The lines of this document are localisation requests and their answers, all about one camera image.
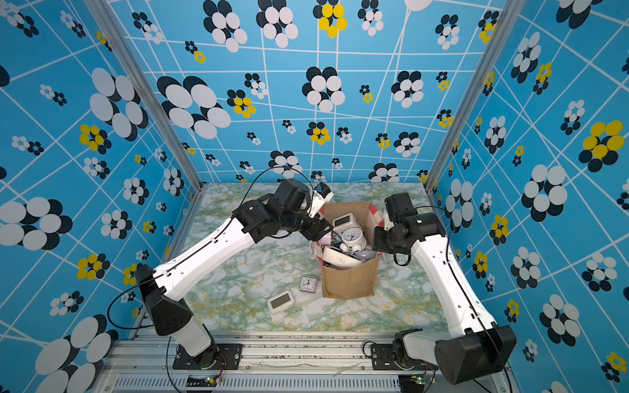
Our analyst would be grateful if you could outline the grey round clock wire handle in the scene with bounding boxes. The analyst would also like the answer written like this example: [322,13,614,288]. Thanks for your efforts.
[354,249,378,261]

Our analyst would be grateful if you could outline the small white digital clock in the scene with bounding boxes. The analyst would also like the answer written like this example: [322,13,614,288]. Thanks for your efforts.
[332,213,360,234]

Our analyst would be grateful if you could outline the large white digital clock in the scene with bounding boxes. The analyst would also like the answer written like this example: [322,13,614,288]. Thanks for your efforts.
[322,247,365,270]

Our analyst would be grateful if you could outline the small clear square clock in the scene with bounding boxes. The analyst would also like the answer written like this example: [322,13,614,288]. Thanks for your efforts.
[299,275,319,293]

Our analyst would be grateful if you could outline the lowest white digital clock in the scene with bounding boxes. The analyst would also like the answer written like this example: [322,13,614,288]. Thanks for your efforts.
[267,290,295,314]

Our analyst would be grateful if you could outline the white bell alarm clock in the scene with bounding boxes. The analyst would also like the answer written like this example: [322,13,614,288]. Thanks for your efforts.
[340,228,367,253]

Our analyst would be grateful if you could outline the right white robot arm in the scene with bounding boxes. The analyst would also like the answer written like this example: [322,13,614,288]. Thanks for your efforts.
[373,193,517,385]

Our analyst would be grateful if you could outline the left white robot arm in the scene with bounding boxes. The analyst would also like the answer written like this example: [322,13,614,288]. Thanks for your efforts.
[136,178,334,365]

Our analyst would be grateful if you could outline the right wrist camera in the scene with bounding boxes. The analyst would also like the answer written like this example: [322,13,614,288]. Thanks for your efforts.
[383,211,394,230]

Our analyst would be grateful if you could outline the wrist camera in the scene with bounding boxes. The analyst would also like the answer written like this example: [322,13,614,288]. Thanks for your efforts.
[383,211,394,230]
[308,183,334,218]

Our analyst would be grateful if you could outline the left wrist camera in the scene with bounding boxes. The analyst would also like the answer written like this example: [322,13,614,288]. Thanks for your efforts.
[308,183,334,218]

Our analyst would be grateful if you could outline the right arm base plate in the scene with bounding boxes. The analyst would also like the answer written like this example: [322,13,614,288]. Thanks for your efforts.
[368,343,403,371]

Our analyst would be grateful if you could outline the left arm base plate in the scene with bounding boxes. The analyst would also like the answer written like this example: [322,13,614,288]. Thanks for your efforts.
[172,343,243,370]

